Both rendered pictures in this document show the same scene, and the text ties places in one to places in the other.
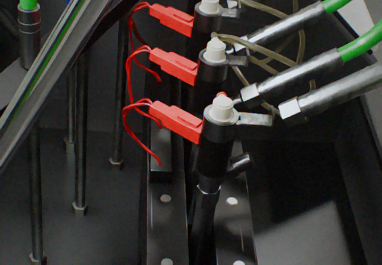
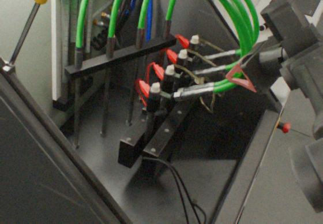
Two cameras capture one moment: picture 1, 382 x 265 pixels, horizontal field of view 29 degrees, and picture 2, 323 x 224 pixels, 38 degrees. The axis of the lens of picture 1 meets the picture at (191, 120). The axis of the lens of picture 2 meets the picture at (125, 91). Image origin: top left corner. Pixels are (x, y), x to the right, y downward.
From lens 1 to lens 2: 0.53 m
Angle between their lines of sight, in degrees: 24
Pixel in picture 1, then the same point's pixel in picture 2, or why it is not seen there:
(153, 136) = not seen: hidden behind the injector
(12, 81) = (100, 59)
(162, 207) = (139, 123)
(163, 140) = not seen: hidden behind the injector
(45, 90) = (22, 37)
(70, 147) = (138, 100)
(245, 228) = (165, 140)
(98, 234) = not seen: hidden behind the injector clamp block
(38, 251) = (103, 130)
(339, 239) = (226, 174)
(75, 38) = (25, 29)
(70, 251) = (116, 135)
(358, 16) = (282, 84)
